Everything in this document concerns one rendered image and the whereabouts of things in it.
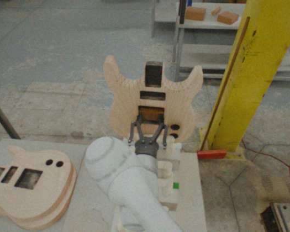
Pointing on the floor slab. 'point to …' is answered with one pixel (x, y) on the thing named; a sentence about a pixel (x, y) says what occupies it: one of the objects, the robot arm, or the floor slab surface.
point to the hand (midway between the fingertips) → (151, 116)
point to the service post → (3, 119)
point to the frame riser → (270, 219)
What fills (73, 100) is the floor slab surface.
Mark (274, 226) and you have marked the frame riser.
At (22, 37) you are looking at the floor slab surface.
